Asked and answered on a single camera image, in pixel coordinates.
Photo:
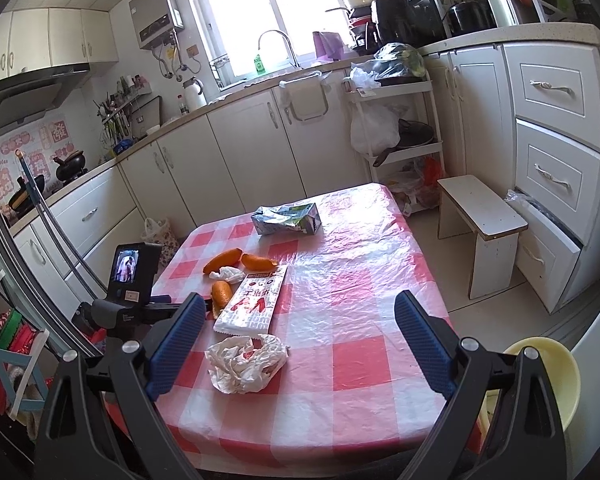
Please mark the black microwave oven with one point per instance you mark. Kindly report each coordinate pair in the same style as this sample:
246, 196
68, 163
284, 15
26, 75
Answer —
427, 15

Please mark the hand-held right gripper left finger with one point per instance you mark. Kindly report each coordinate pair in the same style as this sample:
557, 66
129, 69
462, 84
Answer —
177, 340

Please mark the black frying pan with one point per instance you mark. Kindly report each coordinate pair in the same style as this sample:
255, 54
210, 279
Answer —
415, 135

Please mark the small white plastic bag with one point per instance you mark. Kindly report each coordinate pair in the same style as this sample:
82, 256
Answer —
362, 79

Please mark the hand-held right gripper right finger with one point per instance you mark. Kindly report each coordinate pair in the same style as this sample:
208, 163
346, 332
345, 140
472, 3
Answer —
422, 340

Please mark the black air fryer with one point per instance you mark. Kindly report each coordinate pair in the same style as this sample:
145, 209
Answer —
392, 20

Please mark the white wooden stool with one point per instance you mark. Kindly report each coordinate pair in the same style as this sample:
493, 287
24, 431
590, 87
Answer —
480, 205

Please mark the cream wall cabinets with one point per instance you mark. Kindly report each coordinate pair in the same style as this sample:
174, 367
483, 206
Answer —
65, 35

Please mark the white door hanging rack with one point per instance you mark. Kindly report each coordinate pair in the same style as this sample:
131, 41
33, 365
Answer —
305, 97

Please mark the orange peel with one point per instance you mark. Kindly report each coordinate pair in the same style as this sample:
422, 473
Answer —
259, 262
222, 261
221, 297

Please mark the purple cloth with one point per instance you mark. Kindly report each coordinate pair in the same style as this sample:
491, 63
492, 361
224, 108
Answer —
327, 45

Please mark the black wok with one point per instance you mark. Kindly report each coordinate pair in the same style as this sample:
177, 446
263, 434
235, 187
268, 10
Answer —
26, 195

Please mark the green bottle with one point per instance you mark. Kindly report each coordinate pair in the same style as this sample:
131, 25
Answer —
258, 65

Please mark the red and white carton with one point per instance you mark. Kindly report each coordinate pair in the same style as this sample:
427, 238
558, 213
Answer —
252, 302

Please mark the pink wall stickers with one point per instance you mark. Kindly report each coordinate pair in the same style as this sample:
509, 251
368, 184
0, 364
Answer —
45, 145

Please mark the black clay pot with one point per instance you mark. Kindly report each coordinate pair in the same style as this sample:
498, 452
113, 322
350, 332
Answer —
71, 165

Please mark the blue cloth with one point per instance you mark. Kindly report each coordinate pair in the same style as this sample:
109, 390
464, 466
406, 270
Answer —
121, 146

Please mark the blue and white shelf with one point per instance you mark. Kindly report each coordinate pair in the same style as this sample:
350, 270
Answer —
10, 360

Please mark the white cabinet drawer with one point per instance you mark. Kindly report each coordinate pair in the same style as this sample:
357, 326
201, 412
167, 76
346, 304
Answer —
555, 175
560, 90
545, 260

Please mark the black framed board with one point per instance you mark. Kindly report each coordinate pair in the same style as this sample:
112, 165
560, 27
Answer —
147, 112

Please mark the dark sauce bottle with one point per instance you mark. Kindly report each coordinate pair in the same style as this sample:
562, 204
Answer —
182, 106

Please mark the grey mop pole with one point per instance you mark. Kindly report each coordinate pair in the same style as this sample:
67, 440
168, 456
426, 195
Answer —
67, 255
50, 210

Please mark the small white tissue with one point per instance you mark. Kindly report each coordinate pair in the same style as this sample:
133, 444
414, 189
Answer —
229, 275

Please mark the green silver carton box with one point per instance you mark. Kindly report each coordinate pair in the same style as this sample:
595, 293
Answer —
287, 219

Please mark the floral bag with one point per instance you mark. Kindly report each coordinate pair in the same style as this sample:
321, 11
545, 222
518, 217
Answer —
160, 240

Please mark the large white plastic bag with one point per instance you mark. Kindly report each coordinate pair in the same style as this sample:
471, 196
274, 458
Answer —
375, 130

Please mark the black stockpot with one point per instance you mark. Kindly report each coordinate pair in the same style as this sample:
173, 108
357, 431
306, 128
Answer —
467, 17

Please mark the orange plastic bag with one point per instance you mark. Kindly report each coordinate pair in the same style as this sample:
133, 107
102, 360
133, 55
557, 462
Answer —
422, 182

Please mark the chrome sink faucet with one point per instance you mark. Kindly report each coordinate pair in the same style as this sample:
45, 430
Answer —
291, 47

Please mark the red checked tablecloth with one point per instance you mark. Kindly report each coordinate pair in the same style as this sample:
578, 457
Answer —
340, 320

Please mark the white framed window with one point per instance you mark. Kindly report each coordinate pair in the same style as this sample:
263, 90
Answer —
260, 10

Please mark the white wrapper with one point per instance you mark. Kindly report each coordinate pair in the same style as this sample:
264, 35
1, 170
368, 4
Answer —
240, 367

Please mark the bag of vegetables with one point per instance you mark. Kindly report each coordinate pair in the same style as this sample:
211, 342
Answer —
397, 62

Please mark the pale yellow plastic bin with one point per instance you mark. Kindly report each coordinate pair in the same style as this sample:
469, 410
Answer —
560, 375

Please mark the wall socket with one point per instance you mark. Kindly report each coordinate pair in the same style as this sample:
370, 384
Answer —
192, 50

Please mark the black range hood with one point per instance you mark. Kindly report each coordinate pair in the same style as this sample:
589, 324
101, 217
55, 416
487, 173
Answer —
30, 95

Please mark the white base cabinets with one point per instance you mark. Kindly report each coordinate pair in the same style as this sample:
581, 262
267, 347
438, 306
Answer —
240, 150

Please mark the wall utensil rack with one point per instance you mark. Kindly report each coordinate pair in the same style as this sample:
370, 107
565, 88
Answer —
120, 110

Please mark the white storage trolley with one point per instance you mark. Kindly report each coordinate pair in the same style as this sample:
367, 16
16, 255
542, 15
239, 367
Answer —
395, 92

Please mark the grey wall water heater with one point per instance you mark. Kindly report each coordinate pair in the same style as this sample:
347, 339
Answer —
155, 15

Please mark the white electric kettle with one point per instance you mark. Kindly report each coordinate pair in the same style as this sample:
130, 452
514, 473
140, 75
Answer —
194, 95

